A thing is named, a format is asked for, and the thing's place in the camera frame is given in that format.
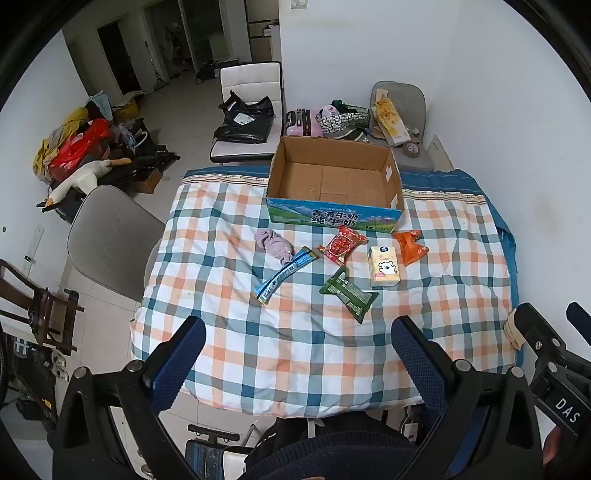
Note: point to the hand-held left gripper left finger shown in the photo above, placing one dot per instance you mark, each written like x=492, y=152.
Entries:
x=180, y=355

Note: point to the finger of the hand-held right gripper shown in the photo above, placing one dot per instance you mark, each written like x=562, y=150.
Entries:
x=581, y=321
x=538, y=330

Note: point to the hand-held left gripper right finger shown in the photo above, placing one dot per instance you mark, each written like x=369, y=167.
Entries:
x=415, y=355

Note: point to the green snack packet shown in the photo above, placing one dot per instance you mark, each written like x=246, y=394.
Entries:
x=348, y=293

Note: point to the yellow white tissue pack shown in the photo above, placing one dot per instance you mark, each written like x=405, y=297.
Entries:
x=384, y=267

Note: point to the orange snack packet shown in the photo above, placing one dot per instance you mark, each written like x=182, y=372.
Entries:
x=410, y=249

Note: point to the red snack packet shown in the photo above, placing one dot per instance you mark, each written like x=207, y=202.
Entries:
x=341, y=244

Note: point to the blue stick snack packet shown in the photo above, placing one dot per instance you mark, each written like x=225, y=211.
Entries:
x=286, y=274

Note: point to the purple sock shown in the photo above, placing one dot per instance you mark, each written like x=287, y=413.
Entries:
x=274, y=244

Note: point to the cardboard box with blue print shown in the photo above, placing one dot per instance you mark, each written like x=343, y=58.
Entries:
x=295, y=184

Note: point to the person's right hand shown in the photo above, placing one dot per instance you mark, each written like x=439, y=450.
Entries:
x=553, y=447

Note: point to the plaid blanket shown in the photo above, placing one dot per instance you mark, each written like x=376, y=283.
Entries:
x=277, y=332

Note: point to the dark wooden chair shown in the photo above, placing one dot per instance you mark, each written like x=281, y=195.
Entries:
x=60, y=318

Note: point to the grey shell chair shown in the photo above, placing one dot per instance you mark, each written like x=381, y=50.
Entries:
x=115, y=235

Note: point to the small brown cardboard box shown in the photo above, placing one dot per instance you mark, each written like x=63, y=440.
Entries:
x=147, y=182

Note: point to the black folded stroller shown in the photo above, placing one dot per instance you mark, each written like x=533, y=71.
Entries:
x=138, y=161

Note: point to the white goose plush toy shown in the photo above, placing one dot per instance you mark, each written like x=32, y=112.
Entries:
x=87, y=175

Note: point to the tape roll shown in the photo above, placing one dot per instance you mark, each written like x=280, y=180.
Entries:
x=411, y=148

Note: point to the red plastic bag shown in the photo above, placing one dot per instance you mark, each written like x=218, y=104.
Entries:
x=78, y=147

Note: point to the yellow snack box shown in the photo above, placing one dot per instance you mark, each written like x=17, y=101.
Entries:
x=390, y=120

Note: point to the black plastic bag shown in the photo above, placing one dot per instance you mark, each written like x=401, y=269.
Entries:
x=244, y=124

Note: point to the black white patterned tote bag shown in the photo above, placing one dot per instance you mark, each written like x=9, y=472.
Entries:
x=341, y=121

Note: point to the yellow bin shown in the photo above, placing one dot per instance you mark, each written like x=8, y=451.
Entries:
x=127, y=108

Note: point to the pink suitcase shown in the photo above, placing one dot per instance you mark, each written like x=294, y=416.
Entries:
x=307, y=127

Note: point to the yellow cloth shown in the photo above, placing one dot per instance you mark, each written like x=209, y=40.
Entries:
x=74, y=117

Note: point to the grey cushioned chair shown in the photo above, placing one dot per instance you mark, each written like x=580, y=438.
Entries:
x=406, y=94

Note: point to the light blue cloth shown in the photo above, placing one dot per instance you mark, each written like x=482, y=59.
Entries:
x=99, y=104

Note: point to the black floor bag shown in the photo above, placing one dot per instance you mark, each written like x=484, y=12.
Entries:
x=207, y=73

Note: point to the white padded chair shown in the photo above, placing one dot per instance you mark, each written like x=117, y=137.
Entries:
x=251, y=78

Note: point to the coat rack with clothes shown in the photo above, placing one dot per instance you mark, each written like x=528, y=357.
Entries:
x=174, y=41

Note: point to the white wall panel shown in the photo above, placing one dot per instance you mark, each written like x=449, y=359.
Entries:
x=441, y=152

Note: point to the white light switch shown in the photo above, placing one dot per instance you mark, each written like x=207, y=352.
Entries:
x=298, y=3

